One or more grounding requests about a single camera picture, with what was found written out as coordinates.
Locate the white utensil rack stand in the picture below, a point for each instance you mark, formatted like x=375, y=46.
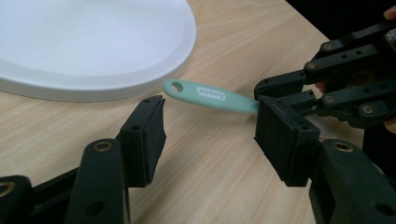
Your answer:
x=87, y=46

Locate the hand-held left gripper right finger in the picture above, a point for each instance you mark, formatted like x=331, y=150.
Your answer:
x=286, y=146

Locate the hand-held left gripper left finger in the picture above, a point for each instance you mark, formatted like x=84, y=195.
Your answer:
x=143, y=149

